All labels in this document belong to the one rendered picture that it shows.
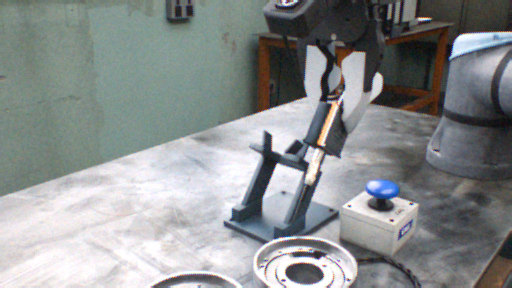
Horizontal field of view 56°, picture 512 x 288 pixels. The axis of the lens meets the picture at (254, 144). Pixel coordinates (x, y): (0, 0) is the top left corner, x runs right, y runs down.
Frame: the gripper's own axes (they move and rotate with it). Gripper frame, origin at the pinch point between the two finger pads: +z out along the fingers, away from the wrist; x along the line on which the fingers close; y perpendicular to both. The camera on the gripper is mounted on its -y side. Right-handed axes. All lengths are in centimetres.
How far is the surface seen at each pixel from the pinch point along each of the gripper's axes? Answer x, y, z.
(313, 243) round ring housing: -1.1, -4.2, 13.0
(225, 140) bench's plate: 36.8, 20.6, 16.5
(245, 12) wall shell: 161, 164, 7
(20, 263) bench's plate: 24.5, -25.5, 16.5
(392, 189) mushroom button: -4.6, 7.0, 9.3
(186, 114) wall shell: 160, 117, 57
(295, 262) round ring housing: -1.3, -7.7, 13.6
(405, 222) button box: -6.6, 7.3, 13.1
